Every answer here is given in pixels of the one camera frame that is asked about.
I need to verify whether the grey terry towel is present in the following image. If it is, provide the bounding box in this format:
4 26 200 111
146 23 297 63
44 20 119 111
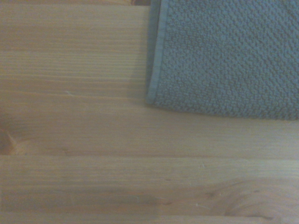
145 0 299 121

